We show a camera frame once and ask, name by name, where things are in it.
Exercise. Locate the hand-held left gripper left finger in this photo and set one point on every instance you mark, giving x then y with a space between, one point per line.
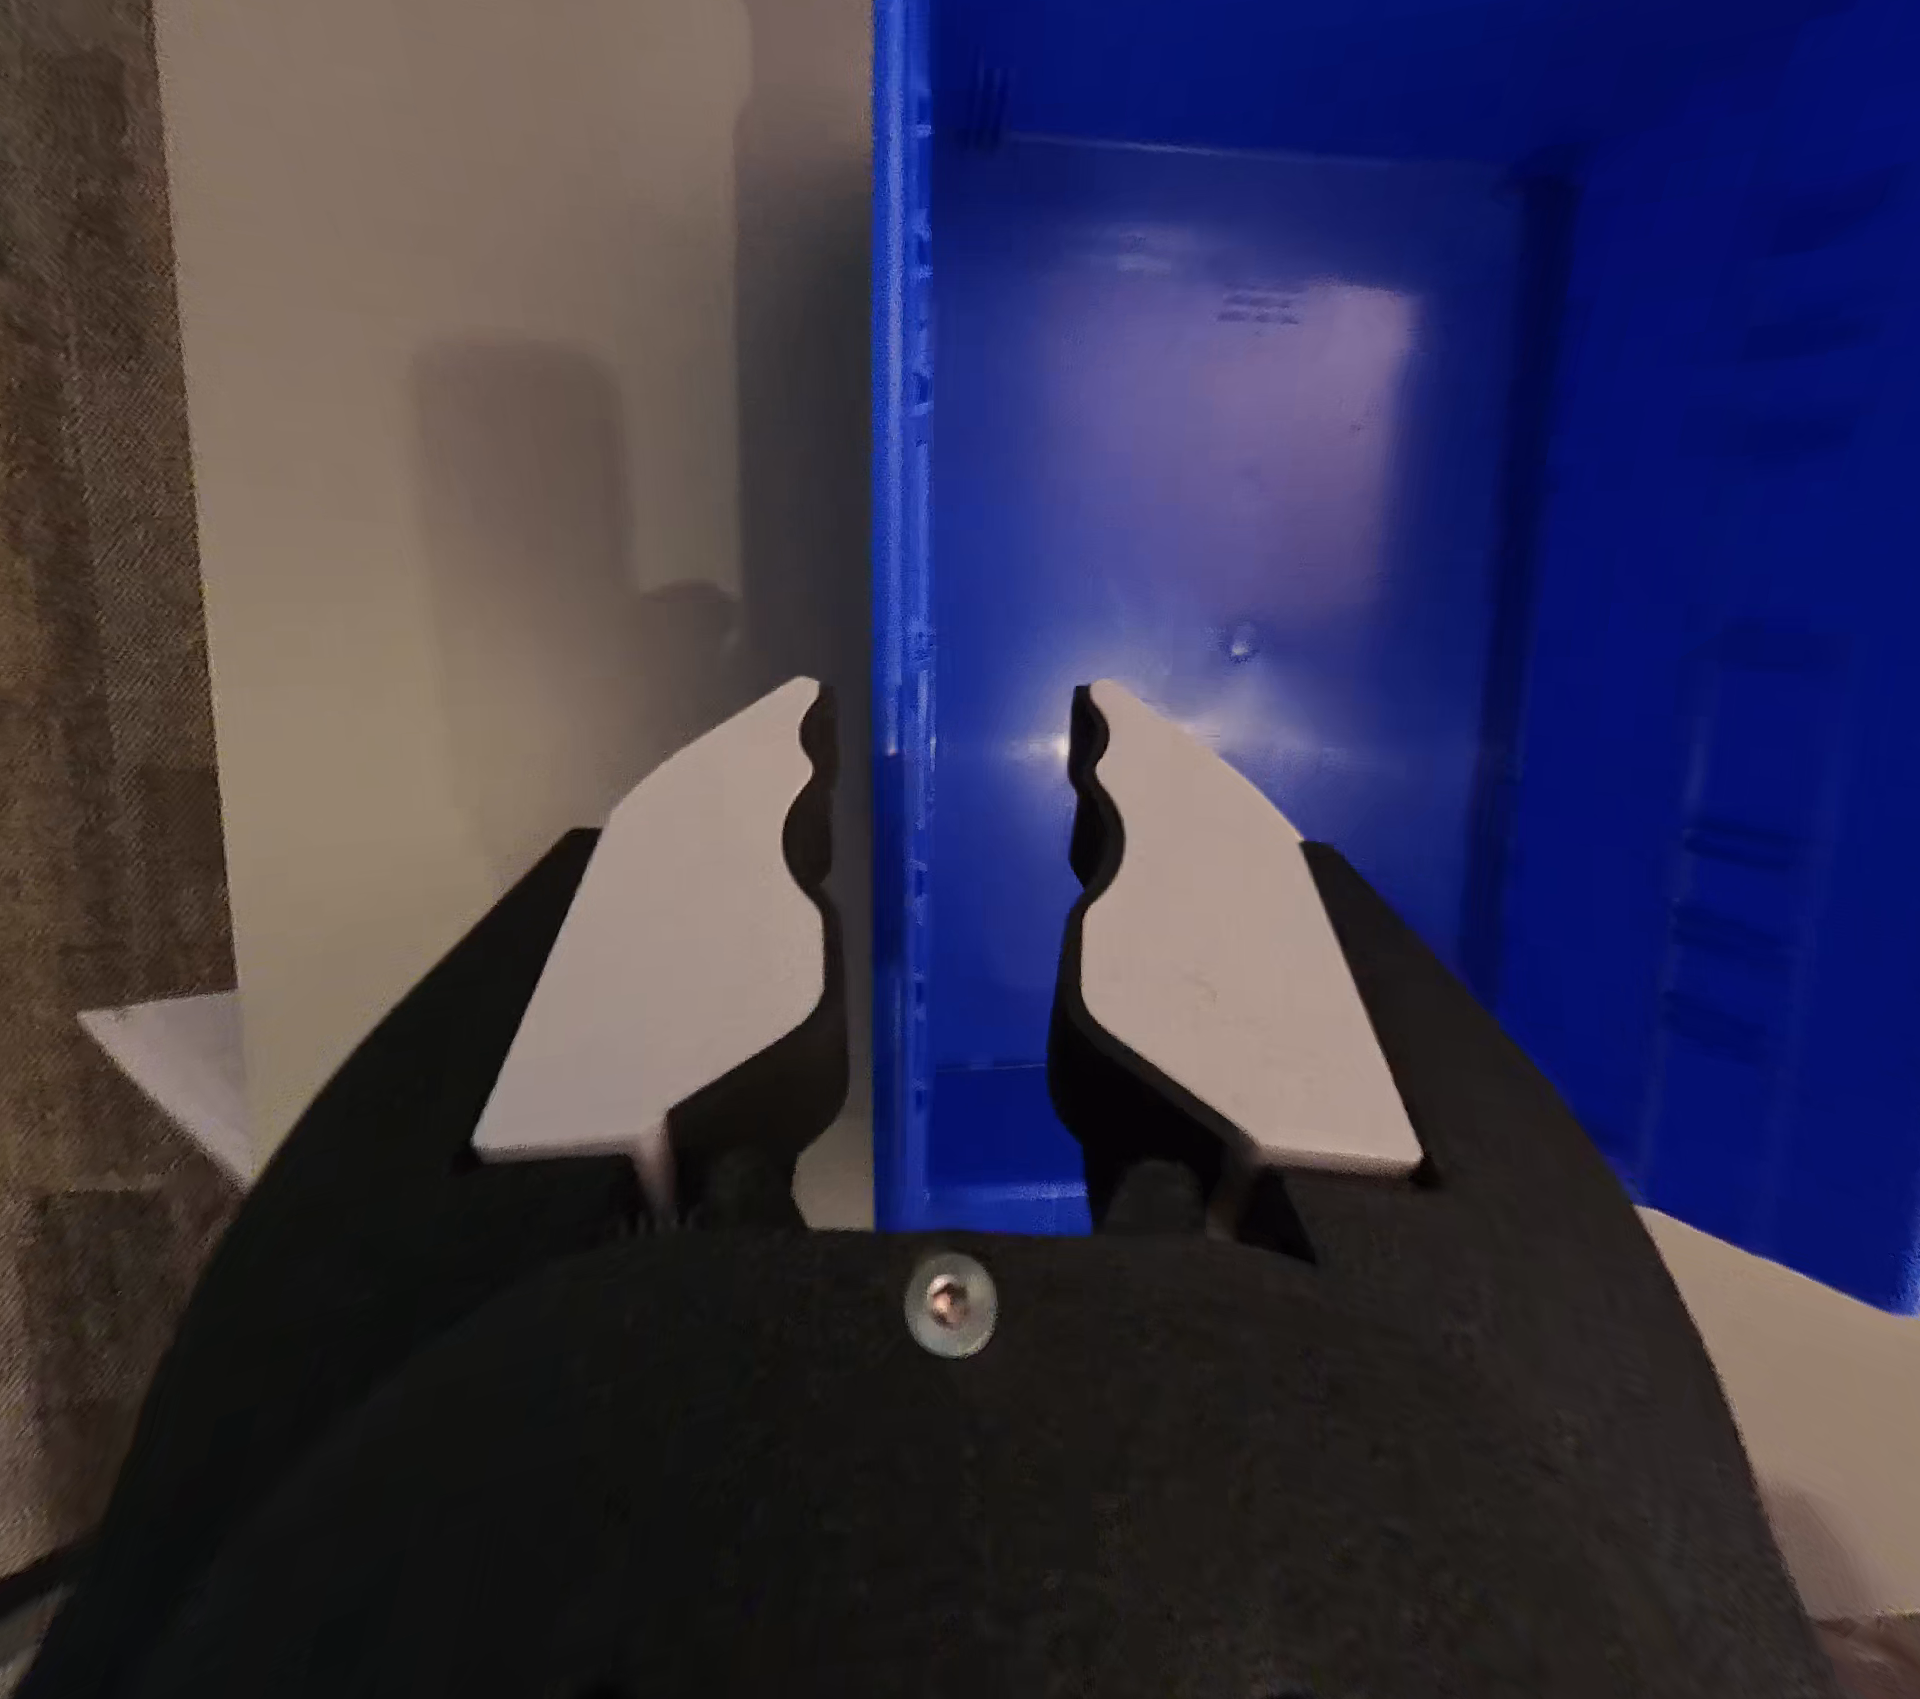
675 965

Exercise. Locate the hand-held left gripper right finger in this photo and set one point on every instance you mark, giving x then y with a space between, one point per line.
1245 979

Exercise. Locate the blue plastic bin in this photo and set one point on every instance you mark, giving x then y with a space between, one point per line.
1274 455

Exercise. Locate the white board stand base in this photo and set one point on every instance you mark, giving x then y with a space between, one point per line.
165 1070

